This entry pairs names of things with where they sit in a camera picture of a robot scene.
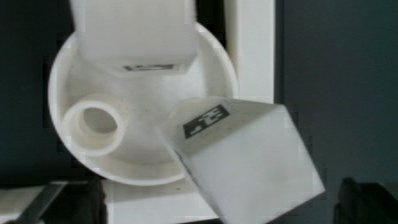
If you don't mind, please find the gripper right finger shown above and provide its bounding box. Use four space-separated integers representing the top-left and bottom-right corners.
332 177 398 224

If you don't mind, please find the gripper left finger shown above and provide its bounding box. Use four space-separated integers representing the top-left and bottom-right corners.
0 178 106 224

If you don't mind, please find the round white stool seat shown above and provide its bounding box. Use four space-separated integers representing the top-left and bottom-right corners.
48 28 238 186

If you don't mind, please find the white stool leg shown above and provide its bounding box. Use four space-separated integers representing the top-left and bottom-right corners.
69 0 199 76
156 97 325 224

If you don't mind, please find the white front barrier wall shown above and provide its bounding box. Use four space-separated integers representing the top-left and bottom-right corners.
101 180 218 224

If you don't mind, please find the white barrier wall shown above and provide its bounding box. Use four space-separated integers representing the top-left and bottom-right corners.
101 180 218 224
224 0 275 103

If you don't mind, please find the white right barrier wall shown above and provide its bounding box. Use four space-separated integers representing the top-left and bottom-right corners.
224 0 275 103

